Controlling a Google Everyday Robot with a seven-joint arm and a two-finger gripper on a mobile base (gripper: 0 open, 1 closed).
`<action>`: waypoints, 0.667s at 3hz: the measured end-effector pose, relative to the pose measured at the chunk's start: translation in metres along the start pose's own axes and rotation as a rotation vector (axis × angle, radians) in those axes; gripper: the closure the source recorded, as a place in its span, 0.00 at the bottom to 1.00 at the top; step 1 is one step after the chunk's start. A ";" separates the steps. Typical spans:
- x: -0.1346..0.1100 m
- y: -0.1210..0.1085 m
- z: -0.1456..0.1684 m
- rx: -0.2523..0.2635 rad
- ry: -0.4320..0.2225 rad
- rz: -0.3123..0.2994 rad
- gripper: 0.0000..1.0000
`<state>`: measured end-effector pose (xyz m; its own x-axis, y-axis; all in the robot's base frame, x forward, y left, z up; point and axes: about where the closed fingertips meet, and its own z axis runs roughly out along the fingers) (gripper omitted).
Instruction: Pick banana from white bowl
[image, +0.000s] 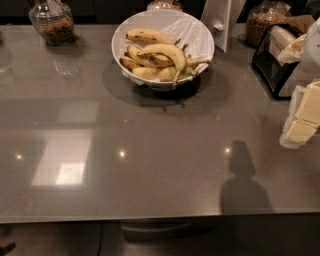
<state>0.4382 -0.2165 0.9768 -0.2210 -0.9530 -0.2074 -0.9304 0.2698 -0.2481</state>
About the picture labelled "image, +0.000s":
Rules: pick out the yellow banana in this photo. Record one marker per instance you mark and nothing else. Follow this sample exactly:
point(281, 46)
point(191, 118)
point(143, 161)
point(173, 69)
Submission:
point(166, 74)
point(159, 60)
point(172, 52)
point(149, 36)

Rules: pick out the bread bag in basket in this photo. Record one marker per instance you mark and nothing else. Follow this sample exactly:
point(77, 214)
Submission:
point(289, 38)

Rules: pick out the middle glass jar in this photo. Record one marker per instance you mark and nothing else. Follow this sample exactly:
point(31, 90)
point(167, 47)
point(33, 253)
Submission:
point(165, 4)

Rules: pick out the small left banana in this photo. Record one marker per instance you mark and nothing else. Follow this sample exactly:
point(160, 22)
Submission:
point(128, 63)

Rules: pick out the right glass jar with cereal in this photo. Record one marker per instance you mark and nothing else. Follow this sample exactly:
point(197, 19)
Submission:
point(261, 17)

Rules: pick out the white bowl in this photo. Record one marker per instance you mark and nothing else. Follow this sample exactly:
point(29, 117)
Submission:
point(133, 26)

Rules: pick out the left glass jar with granola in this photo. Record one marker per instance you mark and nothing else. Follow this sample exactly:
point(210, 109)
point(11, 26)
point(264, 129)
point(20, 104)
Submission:
point(53, 21)

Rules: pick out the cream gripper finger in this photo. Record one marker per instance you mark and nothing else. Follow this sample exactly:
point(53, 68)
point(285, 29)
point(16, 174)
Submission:
point(300, 131)
point(309, 108)

